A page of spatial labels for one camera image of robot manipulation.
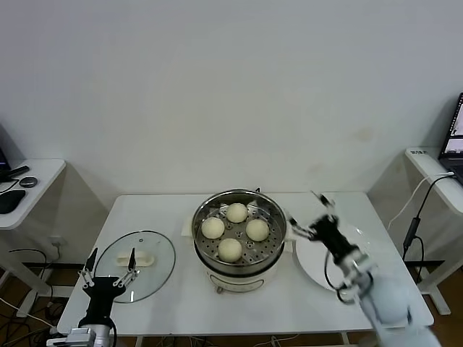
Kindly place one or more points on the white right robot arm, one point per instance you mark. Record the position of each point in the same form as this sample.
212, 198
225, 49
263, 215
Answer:
387, 307

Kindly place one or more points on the white wall socket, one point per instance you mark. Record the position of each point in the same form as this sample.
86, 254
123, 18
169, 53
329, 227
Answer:
58, 241

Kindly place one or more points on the white steamed baozi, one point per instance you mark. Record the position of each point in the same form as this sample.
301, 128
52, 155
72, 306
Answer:
230, 250
212, 228
237, 212
257, 230

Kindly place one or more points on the white side table with label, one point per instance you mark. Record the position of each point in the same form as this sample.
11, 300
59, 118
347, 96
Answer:
448, 195

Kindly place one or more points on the dark monitor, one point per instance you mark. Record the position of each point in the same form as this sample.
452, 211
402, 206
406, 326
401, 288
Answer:
4, 155

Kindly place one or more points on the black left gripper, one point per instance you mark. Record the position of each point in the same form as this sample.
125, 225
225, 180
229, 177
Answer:
101, 294

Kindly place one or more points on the open black laptop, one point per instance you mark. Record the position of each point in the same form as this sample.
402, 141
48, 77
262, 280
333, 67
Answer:
454, 144

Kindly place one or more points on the white round plate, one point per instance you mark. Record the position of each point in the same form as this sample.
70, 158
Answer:
311, 262

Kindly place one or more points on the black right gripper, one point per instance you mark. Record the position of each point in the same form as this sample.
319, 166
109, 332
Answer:
329, 231

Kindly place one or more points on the stainless steel steamer basket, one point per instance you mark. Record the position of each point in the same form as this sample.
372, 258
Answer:
275, 231

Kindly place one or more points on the round black puck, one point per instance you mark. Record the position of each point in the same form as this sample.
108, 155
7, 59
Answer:
28, 181

